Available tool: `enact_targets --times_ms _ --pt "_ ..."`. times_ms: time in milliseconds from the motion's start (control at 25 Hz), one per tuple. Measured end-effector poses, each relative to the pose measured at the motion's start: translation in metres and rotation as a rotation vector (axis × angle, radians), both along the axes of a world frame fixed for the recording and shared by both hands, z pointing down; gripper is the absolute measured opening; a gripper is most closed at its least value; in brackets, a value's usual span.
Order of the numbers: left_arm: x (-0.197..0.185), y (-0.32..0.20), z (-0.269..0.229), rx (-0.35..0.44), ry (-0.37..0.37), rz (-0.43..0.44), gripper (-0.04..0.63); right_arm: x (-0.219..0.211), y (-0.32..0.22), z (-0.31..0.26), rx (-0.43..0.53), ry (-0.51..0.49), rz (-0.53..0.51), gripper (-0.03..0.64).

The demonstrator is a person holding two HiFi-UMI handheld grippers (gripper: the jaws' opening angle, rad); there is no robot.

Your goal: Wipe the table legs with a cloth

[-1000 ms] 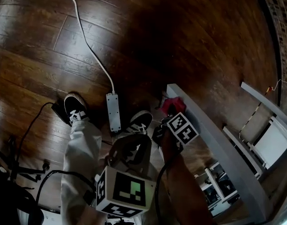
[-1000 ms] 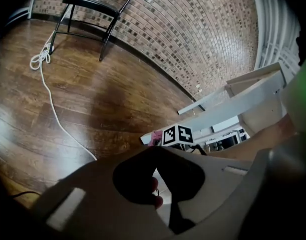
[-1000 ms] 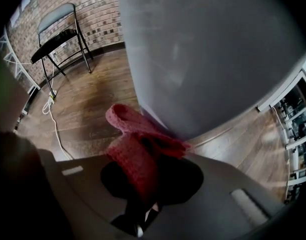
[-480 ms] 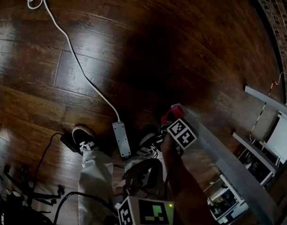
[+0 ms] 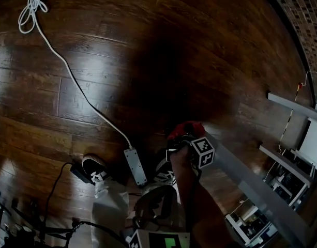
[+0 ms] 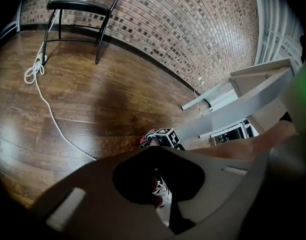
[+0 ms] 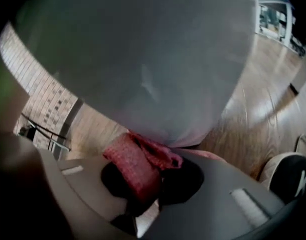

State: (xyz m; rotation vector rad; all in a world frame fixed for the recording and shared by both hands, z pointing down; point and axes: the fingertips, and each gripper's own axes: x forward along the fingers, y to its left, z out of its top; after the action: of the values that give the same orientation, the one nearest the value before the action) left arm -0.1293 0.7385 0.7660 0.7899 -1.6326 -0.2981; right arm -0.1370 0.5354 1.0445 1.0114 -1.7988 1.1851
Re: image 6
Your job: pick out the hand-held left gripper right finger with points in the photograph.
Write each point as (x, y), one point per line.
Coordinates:
(217, 184)

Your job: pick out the black folding chair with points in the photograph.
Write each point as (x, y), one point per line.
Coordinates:
(78, 5)

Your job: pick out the white equipment rack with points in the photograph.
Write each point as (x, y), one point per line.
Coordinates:
(245, 130)

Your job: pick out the pink cloth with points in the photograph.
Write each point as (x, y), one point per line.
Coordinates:
(143, 141)

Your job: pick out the person's left shoe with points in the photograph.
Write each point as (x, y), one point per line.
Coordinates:
(164, 186)

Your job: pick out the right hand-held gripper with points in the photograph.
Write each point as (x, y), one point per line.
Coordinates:
(171, 136)

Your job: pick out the person's left hand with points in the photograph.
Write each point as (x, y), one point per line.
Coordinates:
(156, 194)

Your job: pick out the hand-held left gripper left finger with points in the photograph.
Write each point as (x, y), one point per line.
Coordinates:
(92, 196)

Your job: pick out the white table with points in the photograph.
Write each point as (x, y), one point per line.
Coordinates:
(242, 101)

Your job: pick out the white window frame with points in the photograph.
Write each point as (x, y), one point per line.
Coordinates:
(267, 21)

